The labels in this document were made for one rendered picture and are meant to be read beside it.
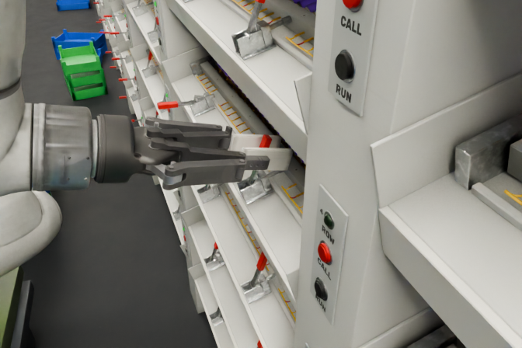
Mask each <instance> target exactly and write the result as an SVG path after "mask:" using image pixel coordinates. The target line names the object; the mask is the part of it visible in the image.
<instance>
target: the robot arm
mask: <svg viewBox="0 0 522 348"><path fill-rule="evenodd" d="M25 35H26V0H0V277H1V276H3V275H5V274H7V273H8V272H10V271H12V270H14V269H15V268H17V267H18V266H21V265H22V264H24V263H25V262H26V261H28V260H29V259H31V258H33V257H34V256H35V255H37V254H38V253H39V252H41V251H42V250H43V249H44V248H46V247H47V246H48V245H49V244H50V243H51V241H52V240H53V239H54V238H55V236H56V235H57V234H58V232H59V231H60V229H61V224H62V213H61V209H60V207H59V206H58V204H57V202H56V200H55V199H54V198H53V197H52V196H51V195H49V194H48V193H47V192H46V191H45V190H86V189H87V188H88V187H89V183H90V178H93V179H94V180H95V181H96V182H97V183H126V182H128V181H129V180H130V178H131V176H132V175H133V174H135V173H139V174H144V175H147V176H158V177H159V178H160V179H162V180H163V182H162V188H163V189H164V190H174V189H176V188H179V187H181V186H195V185H206V184H217V183H237V182H241V181H242V178H243V175H244V171H245V170H280V171H287V170H288V167H289V165H290V162H291V157H292V155H293V152H294V151H293V150H292V149H291V148H279V147H280V143H281V140H282V137H281V136H280V135H269V136H270V137H271V138H272V141H271V144H270V147H269V148H260V147H259V146H260V143H261V140H262V138H263V135H261V134H232V130H233V128H232V127H229V126H226V129H225V131H223V130H222V128H223V127H222V126H221V125H217V124H202V123H193V122H185V121H176V120H163V119H160V118H156V117H146V118H145V124H144V126H143V127H134V126H133V123H132V120H131V119H130V117H128V116H121V115H106V114H99V115H98V116H96V118H95V119H94V120H92V115H91V112H90V109H89V108H88V107H84V106H59V105H47V104H45V103H39V104H34V111H33V103H25V101H24V97H23V90H22V84H21V63H22V58H23V51H24V47H25ZM179 157H180V158H179ZM32 184H33V187H32Z"/></svg>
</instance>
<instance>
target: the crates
mask: <svg viewBox="0 0 522 348"><path fill-rule="evenodd" d="M56 5H57V10H58V11H65V10H75V9H90V8H91V5H90V1H89V0H57V2H56ZM51 39H52V43H53V46H54V51H55V54H56V58H57V60H60V62H61V67H62V71H63V73H64V79H65V82H66V85H67V87H68V90H69V92H70V94H71V97H72V99H73V101H76V100H80V99H88V98H92V97H96V96H103V95H107V94H108V91H107V87H106V79H105V75H104V71H103V68H102V67H101V64H102V61H103V55H104V54H105V53H106V52H105V51H108V50H107V45H106V38H105V33H69V32H67V30H66V29H63V33H62V34H61V35H60V36H59V37H57V38H56V39H55V37H51ZM58 49H59V50H58Z"/></svg>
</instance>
